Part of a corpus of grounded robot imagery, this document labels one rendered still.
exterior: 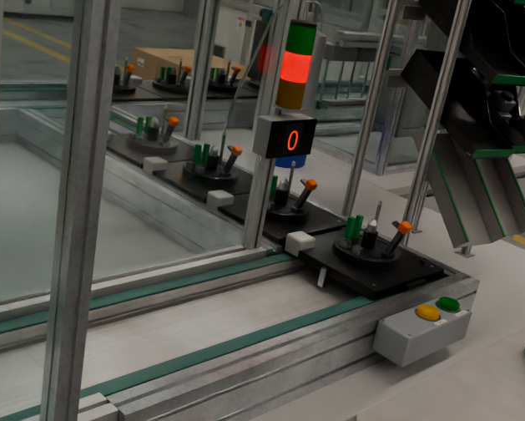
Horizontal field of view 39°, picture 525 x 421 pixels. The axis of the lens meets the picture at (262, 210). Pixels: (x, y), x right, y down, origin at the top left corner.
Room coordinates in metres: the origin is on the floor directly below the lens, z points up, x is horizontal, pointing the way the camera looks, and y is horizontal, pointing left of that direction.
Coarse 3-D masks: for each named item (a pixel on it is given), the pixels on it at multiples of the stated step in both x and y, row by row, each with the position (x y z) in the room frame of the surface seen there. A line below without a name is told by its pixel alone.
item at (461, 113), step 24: (408, 72) 1.72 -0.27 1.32; (432, 72) 1.67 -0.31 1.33; (456, 72) 1.78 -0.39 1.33; (432, 96) 1.65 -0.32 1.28; (456, 96) 1.76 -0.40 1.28; (480, 96) 1.71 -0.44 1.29; (456, 120) 1.66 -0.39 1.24; (480, 120) 1.70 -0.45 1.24; (480, 144) 1.61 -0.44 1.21; (504, 144) 1.63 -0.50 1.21
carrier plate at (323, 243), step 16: (320, 240) 1.48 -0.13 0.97; (384, 240) 1.55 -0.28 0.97; (304, 256) 1.39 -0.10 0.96; (320, 256) 1.38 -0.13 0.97; (336, 256) 1.40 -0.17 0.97; (416, 256) 1.48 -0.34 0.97; (336, 272) 1.33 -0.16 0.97; (352, 272) 1.34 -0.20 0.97; (368, 272) 1.35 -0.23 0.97; (384, 272) 1.37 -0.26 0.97; (400, 272) 1.38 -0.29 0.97; (416, 272) 1.40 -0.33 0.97; (432, 272) 1.41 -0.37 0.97; (352, 288) 1.30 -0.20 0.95; (368, 288) 1.28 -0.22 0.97; (384, 288) 1.29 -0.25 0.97; (400, 288) 1.33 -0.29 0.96
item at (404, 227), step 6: (396, 222) 1.40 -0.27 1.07; (402, 222) 1.38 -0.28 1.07; (396, 228) 1.39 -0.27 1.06; (402, 228) 1.38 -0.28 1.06; (408, 228) 1.38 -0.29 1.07; (396, 234) 1.39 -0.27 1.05; (402, 234) 1.38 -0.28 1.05; (396, 240) 1.39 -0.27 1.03; (390, 246) 1.39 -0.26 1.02; (390, 252) 1.39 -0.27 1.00
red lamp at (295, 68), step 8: (288, 56) 1.36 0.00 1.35; (296, 56) 1.35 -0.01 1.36; (304, 56) 1.35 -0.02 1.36; (288, 64) 1.35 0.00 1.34; (296, 64) 1.35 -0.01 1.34; (304, 64) 1.35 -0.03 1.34; (280, 72) 1.37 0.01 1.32; (288, 72) 1.35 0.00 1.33; (296, 72) 1.35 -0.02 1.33; (304, 72) 1.36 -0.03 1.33; (288, 80) 1.35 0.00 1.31; (296, 80) 1.35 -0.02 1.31; (304, 80) 1.36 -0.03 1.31
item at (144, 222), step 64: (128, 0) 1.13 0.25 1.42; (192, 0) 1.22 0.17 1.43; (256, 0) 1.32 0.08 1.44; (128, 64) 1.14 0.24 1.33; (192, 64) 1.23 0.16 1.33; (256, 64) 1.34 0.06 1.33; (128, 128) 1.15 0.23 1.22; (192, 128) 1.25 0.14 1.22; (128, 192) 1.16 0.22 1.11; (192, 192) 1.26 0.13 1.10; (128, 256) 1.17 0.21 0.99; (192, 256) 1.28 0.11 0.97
